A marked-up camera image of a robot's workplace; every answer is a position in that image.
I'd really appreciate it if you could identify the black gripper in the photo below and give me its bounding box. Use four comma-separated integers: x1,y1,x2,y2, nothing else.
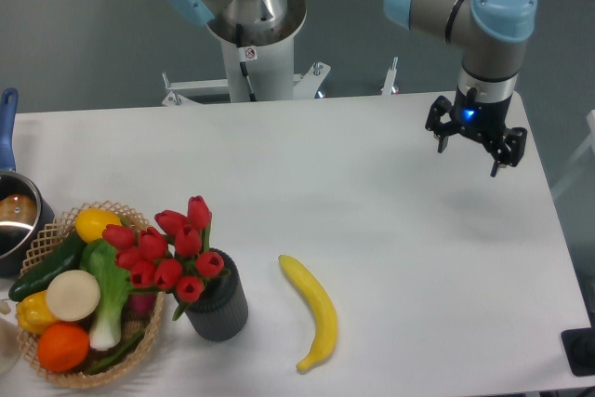
425,87,528,178

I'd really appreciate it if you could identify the red tulip bouquet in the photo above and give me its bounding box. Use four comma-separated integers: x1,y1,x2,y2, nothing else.
102,195,231,320

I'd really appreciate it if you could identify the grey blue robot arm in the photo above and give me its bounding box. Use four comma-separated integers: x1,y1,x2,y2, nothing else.
383,0,538,175

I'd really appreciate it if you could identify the dark grey ribbed vase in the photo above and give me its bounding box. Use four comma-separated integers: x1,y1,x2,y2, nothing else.
185,248,248,341

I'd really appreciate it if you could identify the yellow banana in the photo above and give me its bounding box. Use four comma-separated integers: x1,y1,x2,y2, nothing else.
278,255,338,374

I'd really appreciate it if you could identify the black device at edge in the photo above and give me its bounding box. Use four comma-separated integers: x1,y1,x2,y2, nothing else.
561,327,594,377

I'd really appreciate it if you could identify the pink radish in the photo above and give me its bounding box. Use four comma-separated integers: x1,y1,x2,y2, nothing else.
127,294,156,316

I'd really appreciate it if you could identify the green bok choy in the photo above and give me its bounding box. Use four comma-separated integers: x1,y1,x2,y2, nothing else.
80,239,130,351

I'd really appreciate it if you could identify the green chili pepper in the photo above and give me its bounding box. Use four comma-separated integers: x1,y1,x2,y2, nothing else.
84,330,144,375

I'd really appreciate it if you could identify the yellow lemon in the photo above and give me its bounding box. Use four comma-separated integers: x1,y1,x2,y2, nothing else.
74,208,121,243

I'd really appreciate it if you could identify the green cucumber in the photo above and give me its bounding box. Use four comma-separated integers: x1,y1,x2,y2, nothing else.
8,232,87,302

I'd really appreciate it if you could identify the woven wicker basket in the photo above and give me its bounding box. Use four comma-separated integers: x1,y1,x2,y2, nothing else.
18,201,165,390

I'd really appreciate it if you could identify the cream round mushroom cap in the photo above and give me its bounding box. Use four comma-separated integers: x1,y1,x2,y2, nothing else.
46,270,100,322

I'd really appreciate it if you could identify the orange fruit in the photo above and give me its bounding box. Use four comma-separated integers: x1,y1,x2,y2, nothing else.
37,323,90,373

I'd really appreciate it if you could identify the yellow bell pepper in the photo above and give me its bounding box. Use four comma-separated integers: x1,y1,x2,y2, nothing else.
16,290,60,335

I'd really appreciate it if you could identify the white plate at edge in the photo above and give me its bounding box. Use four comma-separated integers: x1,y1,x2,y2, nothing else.
0,319,20,375

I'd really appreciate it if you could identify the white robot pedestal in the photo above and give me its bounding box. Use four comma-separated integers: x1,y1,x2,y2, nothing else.
162,28,331,106

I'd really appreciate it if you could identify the blue handled saucepan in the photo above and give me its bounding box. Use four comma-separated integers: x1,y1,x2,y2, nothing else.
1,87,54,278

